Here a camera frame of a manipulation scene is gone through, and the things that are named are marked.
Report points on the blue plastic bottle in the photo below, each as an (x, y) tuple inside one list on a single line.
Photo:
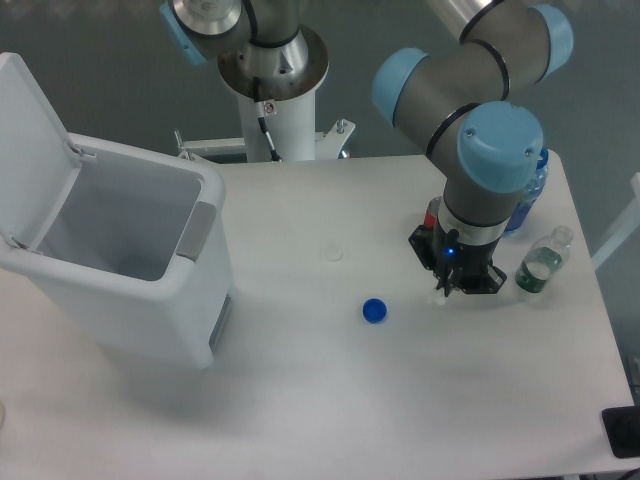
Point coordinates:
[(530, 194)]

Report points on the white trash bin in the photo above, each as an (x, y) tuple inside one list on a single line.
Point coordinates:
[(136, 254)]

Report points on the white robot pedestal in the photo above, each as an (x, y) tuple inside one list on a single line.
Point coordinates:
[(275, 89)]

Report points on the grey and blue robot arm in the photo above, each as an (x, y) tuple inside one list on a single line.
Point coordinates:
[(455, 109)]

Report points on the red soda can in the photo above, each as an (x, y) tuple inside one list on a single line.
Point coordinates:
[(431, 213)]

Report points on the black device at table edge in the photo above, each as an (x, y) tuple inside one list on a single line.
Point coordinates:
[(622, 429)]

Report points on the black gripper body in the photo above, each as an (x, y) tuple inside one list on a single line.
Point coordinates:
[(439, 250)]

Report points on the clear bottle green label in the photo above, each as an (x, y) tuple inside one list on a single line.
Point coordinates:
[(544, 259)]

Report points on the white trash bin lid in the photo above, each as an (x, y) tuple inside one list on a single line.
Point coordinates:
[(39, 165)]

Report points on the blue bottle cap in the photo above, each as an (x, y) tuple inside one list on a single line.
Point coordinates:
[(374, 310)]

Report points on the white bottle cap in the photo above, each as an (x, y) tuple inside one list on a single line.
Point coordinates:
[(332, 252)]

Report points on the white frame at right edge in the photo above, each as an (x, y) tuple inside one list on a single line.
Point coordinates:
[(624, 225)]

